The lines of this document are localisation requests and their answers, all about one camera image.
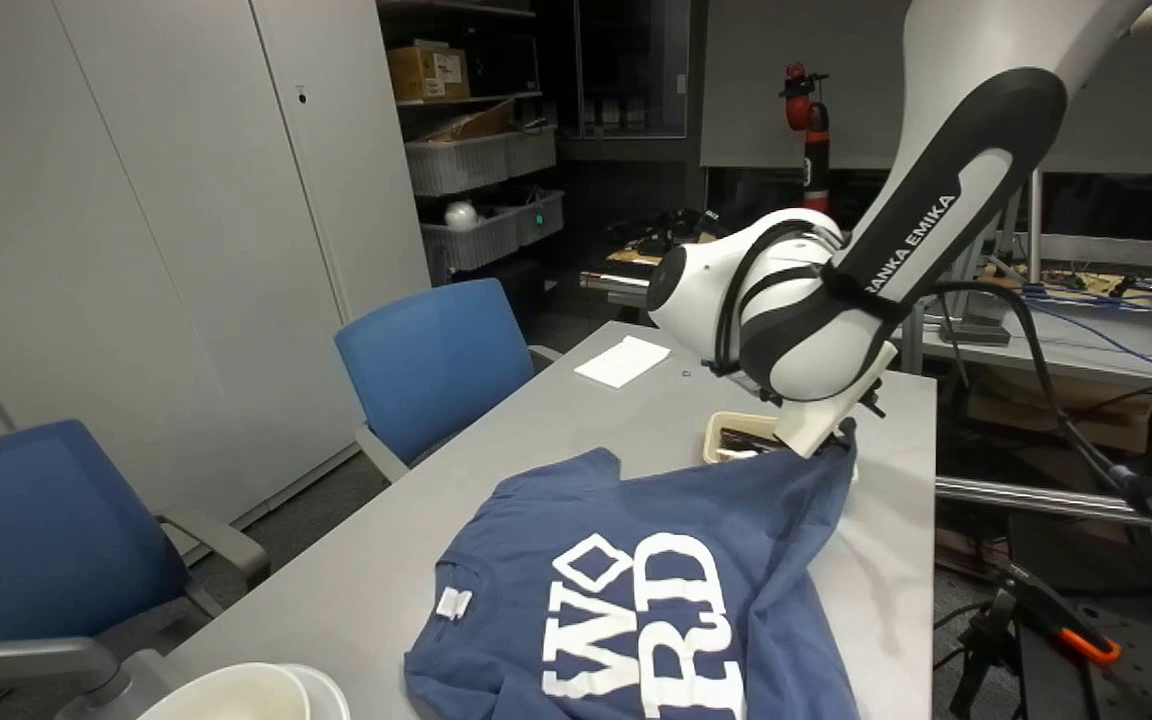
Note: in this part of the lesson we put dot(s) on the blue printed T-shirt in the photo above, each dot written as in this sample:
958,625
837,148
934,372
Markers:
582,595

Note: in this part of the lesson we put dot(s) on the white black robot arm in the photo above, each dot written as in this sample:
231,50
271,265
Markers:
984,92

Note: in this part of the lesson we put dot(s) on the white paper sheet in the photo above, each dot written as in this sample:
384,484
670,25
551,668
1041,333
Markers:
623,362

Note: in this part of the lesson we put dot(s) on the far blue office chair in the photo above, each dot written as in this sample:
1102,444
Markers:
434,362

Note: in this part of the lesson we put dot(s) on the blue office chair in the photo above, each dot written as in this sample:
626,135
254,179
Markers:
90,570
434,362

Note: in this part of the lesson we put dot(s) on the grey metal shelf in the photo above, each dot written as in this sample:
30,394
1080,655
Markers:
481,166

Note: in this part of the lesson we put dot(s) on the cardboard box on shelf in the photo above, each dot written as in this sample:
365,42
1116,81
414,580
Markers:
428,70

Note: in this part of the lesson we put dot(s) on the red black clamp tool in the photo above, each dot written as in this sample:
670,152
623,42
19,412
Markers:
811,120

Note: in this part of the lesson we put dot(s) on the white bowl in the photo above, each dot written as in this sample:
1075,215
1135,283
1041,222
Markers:
254,695

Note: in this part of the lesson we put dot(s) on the cluttered background workbench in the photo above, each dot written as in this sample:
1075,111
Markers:
1068,294

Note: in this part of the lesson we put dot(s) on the near blue office chair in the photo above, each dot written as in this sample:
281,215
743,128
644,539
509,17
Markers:
90,570

